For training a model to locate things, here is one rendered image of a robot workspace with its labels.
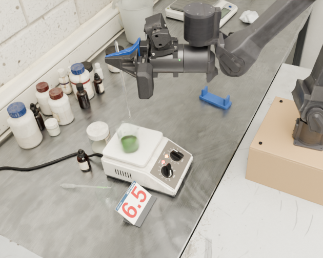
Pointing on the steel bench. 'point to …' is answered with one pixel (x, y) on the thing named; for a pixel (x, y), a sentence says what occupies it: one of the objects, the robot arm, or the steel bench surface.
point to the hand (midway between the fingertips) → (122, 59)
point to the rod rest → (225, 103)
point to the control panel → (180, 166)
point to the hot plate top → (152, 142)
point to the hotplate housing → (143, 171)
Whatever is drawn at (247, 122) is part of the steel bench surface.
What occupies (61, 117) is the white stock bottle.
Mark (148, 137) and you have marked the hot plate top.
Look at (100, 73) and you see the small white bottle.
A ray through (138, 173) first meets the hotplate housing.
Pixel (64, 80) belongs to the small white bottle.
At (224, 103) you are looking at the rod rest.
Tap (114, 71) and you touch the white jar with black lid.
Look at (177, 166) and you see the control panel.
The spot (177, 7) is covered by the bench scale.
